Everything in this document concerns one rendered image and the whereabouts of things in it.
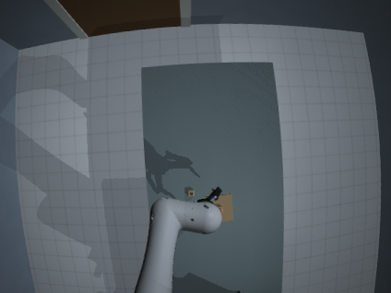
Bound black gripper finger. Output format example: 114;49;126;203
206;187;222;202

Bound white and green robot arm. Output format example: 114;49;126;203
134;197;222;293

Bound tan square mat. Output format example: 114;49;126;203
213;194;233;222

